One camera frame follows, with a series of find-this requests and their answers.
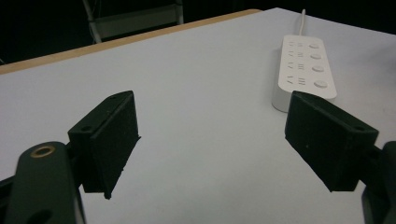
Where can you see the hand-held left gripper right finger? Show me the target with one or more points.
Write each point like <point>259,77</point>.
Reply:
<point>327,143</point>

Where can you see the white power strip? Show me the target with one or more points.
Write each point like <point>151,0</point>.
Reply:
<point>306,70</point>

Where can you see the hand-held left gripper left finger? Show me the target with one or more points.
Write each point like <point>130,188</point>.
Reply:
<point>106,146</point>

